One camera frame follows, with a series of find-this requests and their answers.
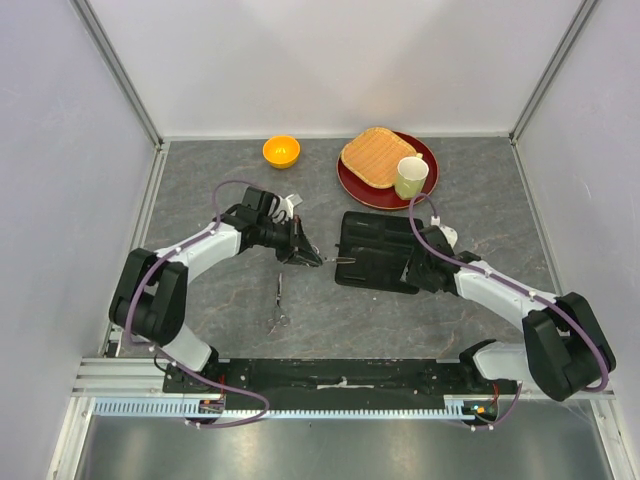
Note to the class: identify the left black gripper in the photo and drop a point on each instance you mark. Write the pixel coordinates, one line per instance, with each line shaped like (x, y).
(297, 249)

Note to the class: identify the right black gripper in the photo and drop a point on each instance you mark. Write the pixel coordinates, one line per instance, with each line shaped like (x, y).
(410, 274)

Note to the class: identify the silver scissors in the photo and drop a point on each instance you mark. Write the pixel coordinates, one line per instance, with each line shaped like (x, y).
(339, 260)
(278, 317)

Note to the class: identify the black zip tool case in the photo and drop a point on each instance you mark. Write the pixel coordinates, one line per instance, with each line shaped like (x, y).
(377, 248)

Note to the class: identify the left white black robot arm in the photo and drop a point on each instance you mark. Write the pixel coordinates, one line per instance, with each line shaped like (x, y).
(150, 298)

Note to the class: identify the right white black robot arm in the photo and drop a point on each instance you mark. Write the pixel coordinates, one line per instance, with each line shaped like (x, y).
(563, 350)

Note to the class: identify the red round tray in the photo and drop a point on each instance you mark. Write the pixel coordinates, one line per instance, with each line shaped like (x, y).
(386, 199)

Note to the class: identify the pale green cup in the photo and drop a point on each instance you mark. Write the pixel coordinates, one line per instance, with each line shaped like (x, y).
(411, 175)

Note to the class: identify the orange bowl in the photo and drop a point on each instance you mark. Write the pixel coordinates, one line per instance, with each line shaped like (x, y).
(281, 152)

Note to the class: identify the woven bamboo basket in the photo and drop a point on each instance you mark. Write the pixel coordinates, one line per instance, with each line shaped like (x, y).
(374, 154)

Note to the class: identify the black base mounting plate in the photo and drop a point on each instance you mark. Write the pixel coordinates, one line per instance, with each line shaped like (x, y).
(414, 375)

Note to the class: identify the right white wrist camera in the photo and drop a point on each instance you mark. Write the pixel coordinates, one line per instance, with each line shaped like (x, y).
(450, 234)

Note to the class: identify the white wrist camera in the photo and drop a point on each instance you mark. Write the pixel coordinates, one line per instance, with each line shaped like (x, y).
(285, 207)
(450, 234)

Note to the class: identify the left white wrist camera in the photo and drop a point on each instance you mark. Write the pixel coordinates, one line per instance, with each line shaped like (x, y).
(285, 207)

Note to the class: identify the light blue cable duct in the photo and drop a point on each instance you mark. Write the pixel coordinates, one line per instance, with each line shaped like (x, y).
(197, 409)

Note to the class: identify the aluminium front frame rail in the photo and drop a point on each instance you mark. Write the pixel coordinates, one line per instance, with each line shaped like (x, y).
(139, 377)

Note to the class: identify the right aluminium corner post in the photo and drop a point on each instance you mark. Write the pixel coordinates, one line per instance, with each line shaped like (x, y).
(569, 39)

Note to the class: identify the aluminium corner post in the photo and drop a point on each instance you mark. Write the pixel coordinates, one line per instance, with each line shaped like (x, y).
(101, 40)
(569, 39)

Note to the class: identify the left aluminium corner post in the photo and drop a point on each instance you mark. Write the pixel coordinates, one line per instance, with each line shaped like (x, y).
(101, 40)

